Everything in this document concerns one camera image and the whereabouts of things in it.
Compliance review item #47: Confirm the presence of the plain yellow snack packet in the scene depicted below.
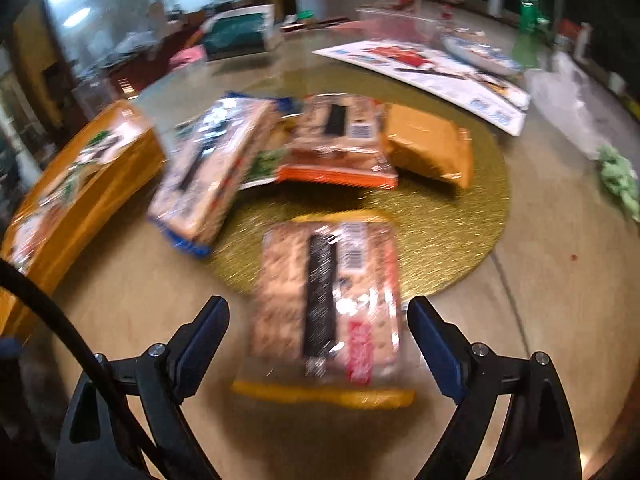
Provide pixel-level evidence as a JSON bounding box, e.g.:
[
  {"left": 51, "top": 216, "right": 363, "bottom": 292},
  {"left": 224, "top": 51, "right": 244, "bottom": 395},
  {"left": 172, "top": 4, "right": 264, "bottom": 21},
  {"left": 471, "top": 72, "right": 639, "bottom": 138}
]
[{"left": 384, "top": 102, "right": 474, "bottom": 189}]

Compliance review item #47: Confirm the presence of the blue patterned plate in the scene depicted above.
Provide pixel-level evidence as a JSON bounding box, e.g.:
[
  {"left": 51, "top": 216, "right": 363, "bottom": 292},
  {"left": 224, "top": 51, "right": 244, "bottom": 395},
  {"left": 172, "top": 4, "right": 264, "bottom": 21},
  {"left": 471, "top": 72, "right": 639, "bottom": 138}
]
[{"left": 439, "top": 31, "right": 524, "bottom": 77}]

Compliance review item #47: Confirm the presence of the black cable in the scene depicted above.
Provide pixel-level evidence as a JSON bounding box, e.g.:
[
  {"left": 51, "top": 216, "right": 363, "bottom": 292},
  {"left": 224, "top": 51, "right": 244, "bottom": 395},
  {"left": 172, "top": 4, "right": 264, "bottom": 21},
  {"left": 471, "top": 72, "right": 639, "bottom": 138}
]
[{"left": 0, "top": 259, "right": 173, "bottom": 480}]

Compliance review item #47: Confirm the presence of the crumpled green cloth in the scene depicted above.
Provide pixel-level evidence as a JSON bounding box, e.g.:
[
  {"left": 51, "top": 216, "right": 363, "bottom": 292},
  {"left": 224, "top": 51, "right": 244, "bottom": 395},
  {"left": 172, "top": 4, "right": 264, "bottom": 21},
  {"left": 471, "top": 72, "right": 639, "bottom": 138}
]
[{"left": 596, "top": 144, "right": 640, "bottom": 222}]

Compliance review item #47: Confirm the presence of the blue-edged square cracker packet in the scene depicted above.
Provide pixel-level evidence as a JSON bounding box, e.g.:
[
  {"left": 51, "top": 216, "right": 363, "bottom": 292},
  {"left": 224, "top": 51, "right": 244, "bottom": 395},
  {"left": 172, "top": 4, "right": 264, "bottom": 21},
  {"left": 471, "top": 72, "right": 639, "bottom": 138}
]
[{"left": 146, "top": 91, "right": 303, "bottom": 259}]

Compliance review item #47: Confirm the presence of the white printed flyer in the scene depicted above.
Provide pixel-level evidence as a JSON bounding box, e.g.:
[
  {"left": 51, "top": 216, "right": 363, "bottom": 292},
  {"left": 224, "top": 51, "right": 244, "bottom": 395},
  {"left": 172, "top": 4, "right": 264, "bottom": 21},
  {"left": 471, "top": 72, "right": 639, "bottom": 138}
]
[{"left": 310, "top": 40, "right": 532, "bottom": 137}]

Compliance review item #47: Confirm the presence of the white spray bottle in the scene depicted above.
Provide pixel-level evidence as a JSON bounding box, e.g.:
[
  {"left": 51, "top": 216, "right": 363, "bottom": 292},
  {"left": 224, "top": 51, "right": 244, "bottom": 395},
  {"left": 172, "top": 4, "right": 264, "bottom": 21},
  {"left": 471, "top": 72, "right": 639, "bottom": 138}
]
[{"left": 571, "top": 21, "right": 592, "bottom": 62}]

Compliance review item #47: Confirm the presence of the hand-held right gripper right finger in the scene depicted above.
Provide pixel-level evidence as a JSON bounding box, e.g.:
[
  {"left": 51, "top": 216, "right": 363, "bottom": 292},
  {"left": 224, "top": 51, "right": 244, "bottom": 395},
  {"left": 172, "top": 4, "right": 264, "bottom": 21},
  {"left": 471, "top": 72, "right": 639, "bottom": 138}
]
[{"left": 406, "top": 295, "right": 584, "bottom": 480}]

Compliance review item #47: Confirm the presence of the green tissue box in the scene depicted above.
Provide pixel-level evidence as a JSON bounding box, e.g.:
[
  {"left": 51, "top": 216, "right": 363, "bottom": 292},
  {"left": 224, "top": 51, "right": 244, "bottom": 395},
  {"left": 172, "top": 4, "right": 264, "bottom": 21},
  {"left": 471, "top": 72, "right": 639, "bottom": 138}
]
[{"left": 201, "top": 4, "right": 279, "bottom": 62}]

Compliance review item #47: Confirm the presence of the round gold placemat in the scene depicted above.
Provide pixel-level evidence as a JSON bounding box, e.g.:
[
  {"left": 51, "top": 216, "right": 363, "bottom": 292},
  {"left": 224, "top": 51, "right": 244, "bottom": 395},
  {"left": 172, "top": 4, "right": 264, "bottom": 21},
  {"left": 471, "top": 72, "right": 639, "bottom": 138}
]
[{"left": 206, "top": 65, "right": 512, "bottom": 307}]

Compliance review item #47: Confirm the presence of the yellow-edged square cracker packet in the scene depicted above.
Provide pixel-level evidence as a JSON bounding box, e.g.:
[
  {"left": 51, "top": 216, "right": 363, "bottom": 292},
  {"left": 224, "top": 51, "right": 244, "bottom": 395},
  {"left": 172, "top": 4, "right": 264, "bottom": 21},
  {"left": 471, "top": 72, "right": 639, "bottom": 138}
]
[{"left": 231, "top": 209, "right": 417, "bottom": 409}]

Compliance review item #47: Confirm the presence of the pink cloth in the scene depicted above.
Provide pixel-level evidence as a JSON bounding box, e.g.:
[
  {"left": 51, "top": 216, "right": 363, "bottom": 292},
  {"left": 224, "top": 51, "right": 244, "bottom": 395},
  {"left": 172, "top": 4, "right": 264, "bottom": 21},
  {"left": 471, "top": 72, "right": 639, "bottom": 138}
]
[{"left": 168, "top": 45, "right": 208, "bottom": 68}]

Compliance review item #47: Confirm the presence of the orange-edged square cracker packet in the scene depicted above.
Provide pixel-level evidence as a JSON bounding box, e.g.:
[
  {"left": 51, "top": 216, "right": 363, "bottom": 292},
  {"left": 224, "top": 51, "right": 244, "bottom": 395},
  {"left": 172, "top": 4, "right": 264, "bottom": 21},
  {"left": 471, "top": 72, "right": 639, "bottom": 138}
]
[{"left": 276, "top": 92, "right": 401, "bottom": 191}]

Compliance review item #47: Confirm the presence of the clear plastic bag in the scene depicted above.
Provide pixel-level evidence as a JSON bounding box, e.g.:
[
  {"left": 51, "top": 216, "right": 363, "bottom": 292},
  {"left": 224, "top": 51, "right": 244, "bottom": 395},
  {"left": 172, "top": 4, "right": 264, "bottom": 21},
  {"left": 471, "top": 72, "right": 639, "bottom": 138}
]
[{"left": 524, "top": 51, "right": 617, "bottom": 159}]

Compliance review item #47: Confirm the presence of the green plastic bottle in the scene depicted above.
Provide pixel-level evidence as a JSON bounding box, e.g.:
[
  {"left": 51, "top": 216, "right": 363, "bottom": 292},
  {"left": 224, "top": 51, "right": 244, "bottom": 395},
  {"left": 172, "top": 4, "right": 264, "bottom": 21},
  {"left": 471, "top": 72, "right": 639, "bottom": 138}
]
[{"left": 510, "top": 0, "right": 549, "bottom": 69}]

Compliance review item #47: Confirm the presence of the large yellow snack bag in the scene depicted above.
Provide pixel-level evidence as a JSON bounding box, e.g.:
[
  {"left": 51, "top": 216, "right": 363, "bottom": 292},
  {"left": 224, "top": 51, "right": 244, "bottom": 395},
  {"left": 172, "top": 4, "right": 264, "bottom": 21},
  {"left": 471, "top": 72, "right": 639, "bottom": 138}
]
[{"left": 0, "top": 99, "right": 167, "bottom": 342}]

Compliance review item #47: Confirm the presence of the clear plastic container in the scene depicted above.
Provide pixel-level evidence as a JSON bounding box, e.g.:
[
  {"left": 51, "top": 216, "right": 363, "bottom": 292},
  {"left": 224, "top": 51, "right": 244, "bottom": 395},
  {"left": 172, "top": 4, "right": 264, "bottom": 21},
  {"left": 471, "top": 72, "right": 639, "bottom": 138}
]
[{"left": 355, "top": 4, "right": 442, "bottom": 47}]

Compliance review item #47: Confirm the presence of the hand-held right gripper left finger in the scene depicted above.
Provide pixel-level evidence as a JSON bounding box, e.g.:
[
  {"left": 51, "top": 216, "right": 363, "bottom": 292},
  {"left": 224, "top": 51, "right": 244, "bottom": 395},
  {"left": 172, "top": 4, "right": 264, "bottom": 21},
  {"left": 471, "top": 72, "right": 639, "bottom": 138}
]
[{"left": 54, "top": 295, "right": 231, "bottom": 480}]

